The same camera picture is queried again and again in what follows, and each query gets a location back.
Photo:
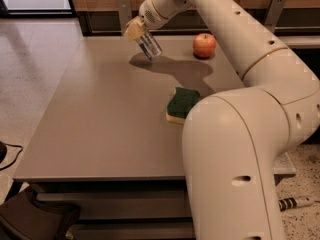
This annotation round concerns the right metal wall bracket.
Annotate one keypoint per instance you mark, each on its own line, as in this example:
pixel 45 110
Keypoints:
pixel 273 14

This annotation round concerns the grey lower drawer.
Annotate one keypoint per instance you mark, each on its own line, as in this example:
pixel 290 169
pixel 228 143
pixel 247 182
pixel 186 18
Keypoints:
pixel 140 229

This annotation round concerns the silver blue redbull can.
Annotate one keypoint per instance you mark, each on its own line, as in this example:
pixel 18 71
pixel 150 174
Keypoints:
pixel 149 45

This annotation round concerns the metal wall bracket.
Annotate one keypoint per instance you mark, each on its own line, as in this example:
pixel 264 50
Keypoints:
pixel 124 13
pixel 273 14

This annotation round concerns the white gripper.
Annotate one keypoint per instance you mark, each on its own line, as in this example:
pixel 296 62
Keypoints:
pixel 150 13

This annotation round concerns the left metal wall bracket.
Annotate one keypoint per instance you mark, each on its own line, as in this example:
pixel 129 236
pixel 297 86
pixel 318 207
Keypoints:
pixel 124 13

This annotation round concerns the grey drawer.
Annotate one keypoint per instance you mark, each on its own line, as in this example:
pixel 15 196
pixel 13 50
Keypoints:
pixel 144 204
pixel 140 229

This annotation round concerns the grey upper drawer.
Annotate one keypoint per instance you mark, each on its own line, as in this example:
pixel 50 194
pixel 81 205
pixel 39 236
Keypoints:
pixel 144 204

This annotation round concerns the red apple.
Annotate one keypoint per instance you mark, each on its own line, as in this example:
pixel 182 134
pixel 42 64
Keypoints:
pixel 204 45

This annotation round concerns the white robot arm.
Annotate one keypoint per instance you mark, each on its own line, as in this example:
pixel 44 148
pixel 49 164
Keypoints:
pixel 231 139

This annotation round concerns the green yellow sponge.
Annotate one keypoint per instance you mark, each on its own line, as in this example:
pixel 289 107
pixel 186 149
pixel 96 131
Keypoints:
pixel 181 104

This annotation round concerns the dark brown bag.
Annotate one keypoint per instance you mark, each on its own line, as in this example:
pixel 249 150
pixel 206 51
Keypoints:
pixel 23 217

